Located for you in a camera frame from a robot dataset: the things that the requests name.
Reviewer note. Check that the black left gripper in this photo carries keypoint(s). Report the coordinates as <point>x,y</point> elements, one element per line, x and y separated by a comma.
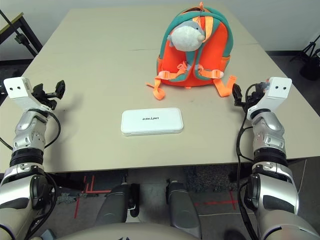
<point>43,93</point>

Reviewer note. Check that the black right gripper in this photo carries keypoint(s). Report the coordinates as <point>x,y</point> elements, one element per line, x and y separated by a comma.
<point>255,96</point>

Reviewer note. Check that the orange and teal backpack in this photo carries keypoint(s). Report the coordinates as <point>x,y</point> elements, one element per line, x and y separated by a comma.
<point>215,45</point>

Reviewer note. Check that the white Unitree pencil case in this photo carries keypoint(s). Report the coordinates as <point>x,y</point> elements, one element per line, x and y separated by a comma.
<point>152,121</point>

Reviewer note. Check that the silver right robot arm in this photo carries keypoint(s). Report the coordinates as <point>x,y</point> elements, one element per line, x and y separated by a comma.
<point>267,130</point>

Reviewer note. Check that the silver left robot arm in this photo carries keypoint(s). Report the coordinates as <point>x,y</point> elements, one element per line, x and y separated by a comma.
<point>25,130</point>

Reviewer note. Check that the black framed side table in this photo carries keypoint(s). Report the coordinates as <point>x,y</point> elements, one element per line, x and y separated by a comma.
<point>23,27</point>

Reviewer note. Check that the grey white plush toy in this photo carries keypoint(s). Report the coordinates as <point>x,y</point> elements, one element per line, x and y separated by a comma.
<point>186,37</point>

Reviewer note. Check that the black bag on floor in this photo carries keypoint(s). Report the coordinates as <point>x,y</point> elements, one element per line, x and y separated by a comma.
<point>310,68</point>

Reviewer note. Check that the black tripod stand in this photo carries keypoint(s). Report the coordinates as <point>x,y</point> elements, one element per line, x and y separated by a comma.
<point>308,47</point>

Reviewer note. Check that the small grey foam scrap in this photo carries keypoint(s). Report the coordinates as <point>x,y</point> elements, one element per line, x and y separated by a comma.
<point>66,198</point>

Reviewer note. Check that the grey left robot leg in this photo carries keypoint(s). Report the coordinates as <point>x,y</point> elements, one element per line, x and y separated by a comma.
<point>112,207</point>

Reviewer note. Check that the grey robot leg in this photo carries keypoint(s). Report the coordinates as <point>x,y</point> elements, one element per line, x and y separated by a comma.
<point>182,210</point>
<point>112,207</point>

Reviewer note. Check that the grey right robot leg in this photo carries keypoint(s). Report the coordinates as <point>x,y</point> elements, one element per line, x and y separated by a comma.
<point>182,210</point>

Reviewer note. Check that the grey blue floor block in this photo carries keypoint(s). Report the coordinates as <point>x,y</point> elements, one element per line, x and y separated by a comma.
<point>47,235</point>

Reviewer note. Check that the beige robot torso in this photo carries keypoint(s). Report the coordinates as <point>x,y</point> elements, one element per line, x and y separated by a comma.
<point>130,232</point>

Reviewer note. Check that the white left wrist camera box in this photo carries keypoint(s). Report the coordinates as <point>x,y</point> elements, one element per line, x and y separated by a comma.
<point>20,95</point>

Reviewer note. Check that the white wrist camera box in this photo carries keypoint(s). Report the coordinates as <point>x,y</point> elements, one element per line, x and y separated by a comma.
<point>277,92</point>
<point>20,95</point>

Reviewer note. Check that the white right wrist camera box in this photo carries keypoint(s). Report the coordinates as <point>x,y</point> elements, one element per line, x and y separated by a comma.
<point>277,92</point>

